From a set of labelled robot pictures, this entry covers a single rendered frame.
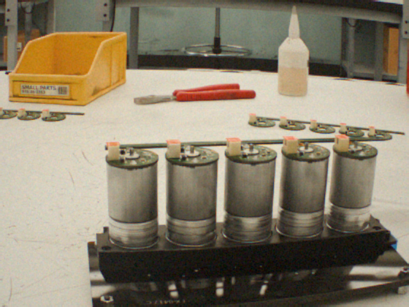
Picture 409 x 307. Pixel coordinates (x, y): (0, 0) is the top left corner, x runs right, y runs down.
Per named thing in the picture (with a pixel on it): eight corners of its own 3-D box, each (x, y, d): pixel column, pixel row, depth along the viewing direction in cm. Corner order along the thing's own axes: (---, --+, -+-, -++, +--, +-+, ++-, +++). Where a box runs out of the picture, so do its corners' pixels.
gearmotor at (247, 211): (274, 256, 32) (283, 157, 31) (226, 260, 32) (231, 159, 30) (263, 235, 35) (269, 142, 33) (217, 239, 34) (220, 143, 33)
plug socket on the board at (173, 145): (185, 158, 31) (186, 143, 31) (167, 158, 31) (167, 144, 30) (183, 152, 32) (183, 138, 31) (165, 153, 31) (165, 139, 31)
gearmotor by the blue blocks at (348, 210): (372, 244, 33) (385, 153, 32) (332, 249, 33) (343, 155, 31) (356, 226, 36) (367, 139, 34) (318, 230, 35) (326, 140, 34)
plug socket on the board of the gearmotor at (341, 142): (352, 151, 32) (353, 138, 32) (337, 152, 32) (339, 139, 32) (347, 146, 33) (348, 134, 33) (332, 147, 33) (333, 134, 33)
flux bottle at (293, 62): (312, 93, 73) (314, 7, 70) (299, 98, 70) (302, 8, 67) (285, 88, 74) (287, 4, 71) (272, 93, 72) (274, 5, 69)
